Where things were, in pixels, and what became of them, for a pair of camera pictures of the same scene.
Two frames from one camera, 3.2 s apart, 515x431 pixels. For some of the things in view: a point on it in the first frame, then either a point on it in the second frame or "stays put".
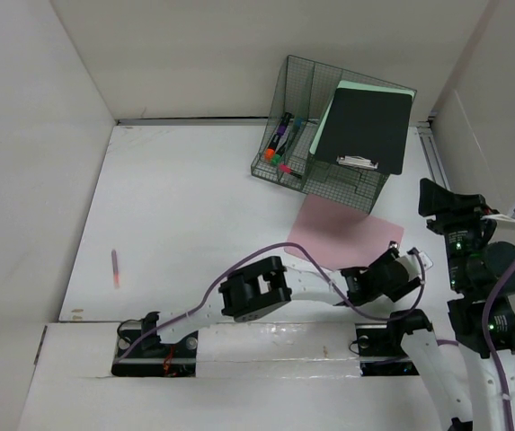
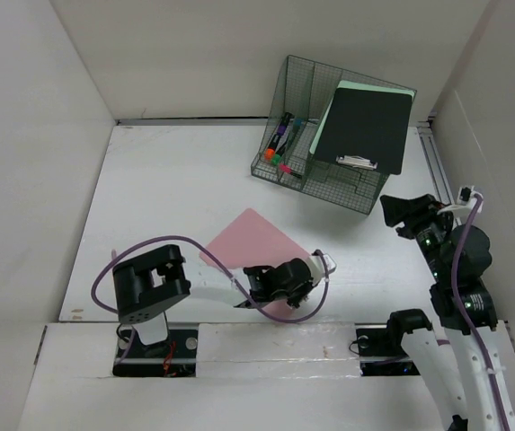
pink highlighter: [286, 169] stays put
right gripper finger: [435, 198] to [398, 210]
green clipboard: [349, 85] stays put
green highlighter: [276, 157] stays put
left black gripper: [391, 254] to [306, 285]
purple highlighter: [283, 123] stays put
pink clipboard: [337, 236] to [252, 241]
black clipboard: [367, 128] stays put
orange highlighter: [270, 151] stays put
